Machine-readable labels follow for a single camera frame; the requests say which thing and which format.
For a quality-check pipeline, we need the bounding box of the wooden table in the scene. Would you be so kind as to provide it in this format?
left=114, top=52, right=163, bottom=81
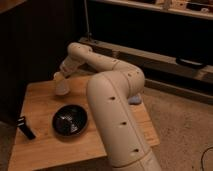
left=8, top=76, right=158, bottom=171

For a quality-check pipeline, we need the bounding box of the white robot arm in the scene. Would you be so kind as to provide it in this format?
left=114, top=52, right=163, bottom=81
left=60, top=43, right=162, bottom=171

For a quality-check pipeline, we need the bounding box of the black round bowl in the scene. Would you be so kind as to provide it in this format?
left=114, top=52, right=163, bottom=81
left=52, top=105, right=88, bottom=136

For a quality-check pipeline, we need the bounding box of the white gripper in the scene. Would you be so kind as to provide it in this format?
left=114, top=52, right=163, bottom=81
left=60, top=61, right=78, bottom=77

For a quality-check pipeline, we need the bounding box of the black handle on shelf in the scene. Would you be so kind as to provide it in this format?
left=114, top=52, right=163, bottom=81
left=175, top=58, right=207, bottom=69

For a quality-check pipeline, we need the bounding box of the white ceramic cup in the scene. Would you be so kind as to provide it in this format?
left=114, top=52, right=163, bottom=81
left=53, top=72, right=70, bottom=96

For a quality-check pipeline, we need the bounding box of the black cable on floor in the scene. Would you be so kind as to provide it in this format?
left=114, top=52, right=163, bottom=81
left=199, top=146, right=213, bottom=171

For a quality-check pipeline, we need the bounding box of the metal pole stand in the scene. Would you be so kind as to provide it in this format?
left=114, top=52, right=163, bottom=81
left=83, top=0, right=93, bottom=42

